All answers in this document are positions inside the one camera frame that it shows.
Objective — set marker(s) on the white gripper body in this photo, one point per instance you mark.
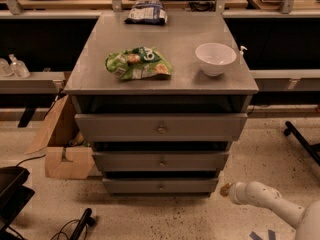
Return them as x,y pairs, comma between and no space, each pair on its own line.
235,192

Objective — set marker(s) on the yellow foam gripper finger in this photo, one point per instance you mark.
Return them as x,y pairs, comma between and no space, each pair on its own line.
224,190

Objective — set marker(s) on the grey bottom drawer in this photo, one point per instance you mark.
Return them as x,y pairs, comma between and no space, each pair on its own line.
161,182

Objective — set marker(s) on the grey drawer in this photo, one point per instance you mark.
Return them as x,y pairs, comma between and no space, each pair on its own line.
120,118
161,182
161,156

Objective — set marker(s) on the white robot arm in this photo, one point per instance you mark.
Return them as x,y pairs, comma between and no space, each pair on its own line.
305,220

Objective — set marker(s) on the grey drawer cabinet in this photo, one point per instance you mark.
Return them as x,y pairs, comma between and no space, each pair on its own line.
177,41

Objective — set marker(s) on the grey middle drawer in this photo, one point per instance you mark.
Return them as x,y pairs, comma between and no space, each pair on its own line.
161,156

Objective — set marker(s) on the grey top drawer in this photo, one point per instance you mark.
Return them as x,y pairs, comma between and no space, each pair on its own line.
120,118

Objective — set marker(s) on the blue tape marker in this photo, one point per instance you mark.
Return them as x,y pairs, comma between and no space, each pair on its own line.
267,235

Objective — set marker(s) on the black chair base leg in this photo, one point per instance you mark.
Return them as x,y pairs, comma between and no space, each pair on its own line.
312,149

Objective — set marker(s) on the white bowl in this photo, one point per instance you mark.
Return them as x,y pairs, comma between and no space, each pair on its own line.
214,58

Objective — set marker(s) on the white pump bottle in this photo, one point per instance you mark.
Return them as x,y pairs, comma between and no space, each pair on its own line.
243,49

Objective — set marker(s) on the green chip bag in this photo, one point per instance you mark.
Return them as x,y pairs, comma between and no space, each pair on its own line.
138,63

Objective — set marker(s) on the cardboard box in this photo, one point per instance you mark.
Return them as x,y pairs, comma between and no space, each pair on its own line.
57,130

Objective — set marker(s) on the blue white snack bag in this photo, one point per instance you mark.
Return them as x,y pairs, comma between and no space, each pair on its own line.
147,12

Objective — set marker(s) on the black tray stack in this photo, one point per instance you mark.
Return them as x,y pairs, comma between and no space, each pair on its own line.
13,197

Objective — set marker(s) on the clear sanitizer bottle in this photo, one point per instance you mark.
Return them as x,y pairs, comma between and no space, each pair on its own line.
18,67

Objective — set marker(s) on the black handle with cable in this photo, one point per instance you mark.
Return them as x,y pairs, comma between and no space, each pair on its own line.
76,228

